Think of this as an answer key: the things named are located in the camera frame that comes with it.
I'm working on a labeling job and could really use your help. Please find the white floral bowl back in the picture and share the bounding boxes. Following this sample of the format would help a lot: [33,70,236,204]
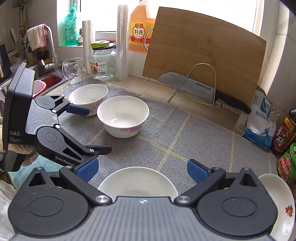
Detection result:
[68,84,108,116]

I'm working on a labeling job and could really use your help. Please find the white floral bowl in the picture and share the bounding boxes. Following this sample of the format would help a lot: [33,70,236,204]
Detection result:
[97,95,149,138]
[98,167,178,200]
[68,84,108,116]

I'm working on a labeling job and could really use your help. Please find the white floral bowl front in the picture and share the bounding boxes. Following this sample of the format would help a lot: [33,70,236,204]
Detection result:
[97,95,149,138]

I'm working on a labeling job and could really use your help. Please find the white plate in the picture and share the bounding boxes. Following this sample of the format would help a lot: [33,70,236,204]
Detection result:
[259,174,295,240]

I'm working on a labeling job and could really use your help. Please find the gloved left hand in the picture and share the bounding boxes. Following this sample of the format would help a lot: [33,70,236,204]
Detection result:
[22,153,39,167]

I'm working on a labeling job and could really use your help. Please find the metal faucet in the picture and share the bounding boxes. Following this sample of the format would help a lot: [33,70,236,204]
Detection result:
[24,24,59,72]

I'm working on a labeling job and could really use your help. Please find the clear glass mug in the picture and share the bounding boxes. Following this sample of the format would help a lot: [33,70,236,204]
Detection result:
[62,57,84,85]

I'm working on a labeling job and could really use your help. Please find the grey green checked cloth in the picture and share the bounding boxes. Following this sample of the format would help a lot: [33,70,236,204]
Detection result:
[7,77,278,195]

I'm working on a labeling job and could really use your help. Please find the glass jar green lid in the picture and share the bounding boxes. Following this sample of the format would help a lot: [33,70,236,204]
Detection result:
[88,40,116,81]

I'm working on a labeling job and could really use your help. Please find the pink towel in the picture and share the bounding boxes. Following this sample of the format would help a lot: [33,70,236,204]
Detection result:
[27,24,47,51]

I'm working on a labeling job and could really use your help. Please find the white blue salt bag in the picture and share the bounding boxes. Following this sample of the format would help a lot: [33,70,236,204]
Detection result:
[235,86,276,150]

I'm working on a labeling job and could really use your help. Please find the green dish soap bottle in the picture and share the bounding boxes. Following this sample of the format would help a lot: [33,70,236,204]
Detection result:
[64,3,79,46]

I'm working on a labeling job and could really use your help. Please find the green lid sauce jar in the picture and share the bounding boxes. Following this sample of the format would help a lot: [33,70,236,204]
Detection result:
[276,143,296,183]

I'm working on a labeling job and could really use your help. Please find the tall plastic cup stack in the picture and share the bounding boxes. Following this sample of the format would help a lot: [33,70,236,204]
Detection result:
[116,4,130,81]

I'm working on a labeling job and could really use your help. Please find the plastic wrap roll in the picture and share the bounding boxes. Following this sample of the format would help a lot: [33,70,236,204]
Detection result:
[82,20,93,74]

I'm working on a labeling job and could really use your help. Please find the dark vinegar bottle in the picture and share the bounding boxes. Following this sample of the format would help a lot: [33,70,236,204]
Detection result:
[270,108,296,155]

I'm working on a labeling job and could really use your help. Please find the metal binder clips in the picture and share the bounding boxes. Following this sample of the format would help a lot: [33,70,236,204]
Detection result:
[269,107,280,122]

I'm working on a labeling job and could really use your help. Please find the orange cooking wine jug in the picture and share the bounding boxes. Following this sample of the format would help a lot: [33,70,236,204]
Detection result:
[129,1,157,54]

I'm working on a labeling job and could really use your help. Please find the bamboo cutting board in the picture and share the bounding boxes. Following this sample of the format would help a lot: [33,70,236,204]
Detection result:
[142,6,266,105]

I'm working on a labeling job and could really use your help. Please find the metal wire rack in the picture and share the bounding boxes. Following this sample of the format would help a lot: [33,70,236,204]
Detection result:
[158,62,217,121]

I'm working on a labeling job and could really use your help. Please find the kitchen knife black handle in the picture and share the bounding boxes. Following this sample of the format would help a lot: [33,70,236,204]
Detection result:
[158,72,251,114]

